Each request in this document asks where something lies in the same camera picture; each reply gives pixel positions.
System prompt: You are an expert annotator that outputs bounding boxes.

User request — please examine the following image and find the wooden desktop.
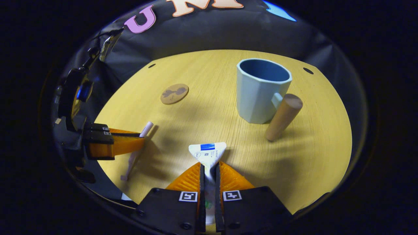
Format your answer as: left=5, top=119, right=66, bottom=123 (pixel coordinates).
left=94, top=49, right=353, bottom=216

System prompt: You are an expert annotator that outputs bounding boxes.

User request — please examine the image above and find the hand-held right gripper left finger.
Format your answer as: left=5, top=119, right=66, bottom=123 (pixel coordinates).
left=132, top=162, right=207, bottom=234

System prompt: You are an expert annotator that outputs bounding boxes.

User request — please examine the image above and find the black backdrop cloth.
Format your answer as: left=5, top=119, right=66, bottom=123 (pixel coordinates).
left=65, top=0, right=366, bottom=137

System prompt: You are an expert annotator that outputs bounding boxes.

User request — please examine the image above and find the white toothbrush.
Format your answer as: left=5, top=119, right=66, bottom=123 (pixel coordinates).
left=120, top=121, right=154, bottom=182

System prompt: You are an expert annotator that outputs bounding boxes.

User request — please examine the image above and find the light blue cup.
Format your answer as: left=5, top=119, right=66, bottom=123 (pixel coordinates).
left=236, top=58, right=303, bottom=142

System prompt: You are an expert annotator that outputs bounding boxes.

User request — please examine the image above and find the round brown coaster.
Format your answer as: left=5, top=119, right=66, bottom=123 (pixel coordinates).
left=160, top=83, right=189, bottom=105

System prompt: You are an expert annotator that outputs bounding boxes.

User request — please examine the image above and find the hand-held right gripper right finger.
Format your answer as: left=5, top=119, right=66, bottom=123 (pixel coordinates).
left=215, top=162, right=293, bottom=234

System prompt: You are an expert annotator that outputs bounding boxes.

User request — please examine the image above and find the white toothpaste tube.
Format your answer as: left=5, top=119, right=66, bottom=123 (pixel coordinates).
left=188, top=142, right=227, bottom=226

